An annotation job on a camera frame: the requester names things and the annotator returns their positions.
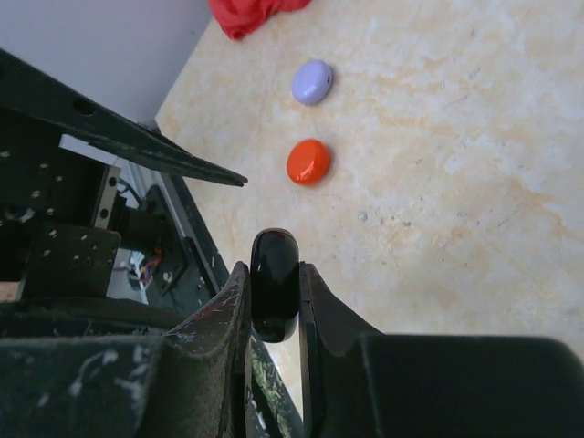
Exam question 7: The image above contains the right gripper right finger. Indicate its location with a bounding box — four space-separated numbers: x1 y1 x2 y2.
298 262 381 437

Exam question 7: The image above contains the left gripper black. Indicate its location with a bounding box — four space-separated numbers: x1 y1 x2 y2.
1 50 247 300

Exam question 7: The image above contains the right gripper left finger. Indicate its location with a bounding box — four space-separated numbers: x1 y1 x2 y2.
162 262 251 437

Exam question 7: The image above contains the orange earbud charging case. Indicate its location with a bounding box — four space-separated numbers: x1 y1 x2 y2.
287 139 331 185

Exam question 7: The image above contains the red cloth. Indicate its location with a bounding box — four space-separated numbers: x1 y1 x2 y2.
208 0 310 41

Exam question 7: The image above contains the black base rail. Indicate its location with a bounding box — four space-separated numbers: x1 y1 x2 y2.
136 171 303 437

